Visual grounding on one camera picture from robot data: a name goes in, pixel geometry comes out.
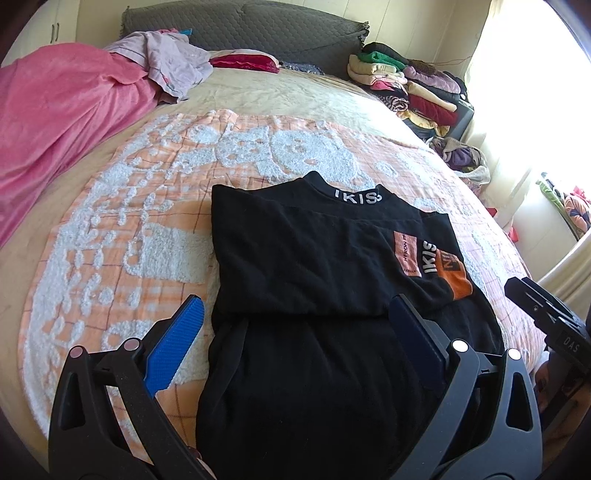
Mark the black IKISS shirt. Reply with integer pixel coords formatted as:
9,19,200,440
195,172,504,479

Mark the plastic bag of clothes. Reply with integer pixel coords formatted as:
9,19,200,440
427,137,491,187

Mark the stack of folded clothes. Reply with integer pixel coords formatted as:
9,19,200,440
348,42,474,140

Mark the left hand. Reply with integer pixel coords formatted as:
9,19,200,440
187,446,216,480

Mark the orange white plaid bedspread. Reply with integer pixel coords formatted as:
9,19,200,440
0,66,548,467

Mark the white curtain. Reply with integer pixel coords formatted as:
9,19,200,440
466,0,591,296

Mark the pink blanket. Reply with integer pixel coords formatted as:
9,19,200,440
1,43,160,242

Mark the lilac crumpled garment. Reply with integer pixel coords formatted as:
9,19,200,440
105,31,213,103

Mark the red pillow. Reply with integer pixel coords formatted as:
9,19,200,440
209,49,280,74

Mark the grey quilted headboard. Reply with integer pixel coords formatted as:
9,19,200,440
120,1,370,79

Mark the white wardrobe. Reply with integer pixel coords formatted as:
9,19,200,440
1,0,80,67

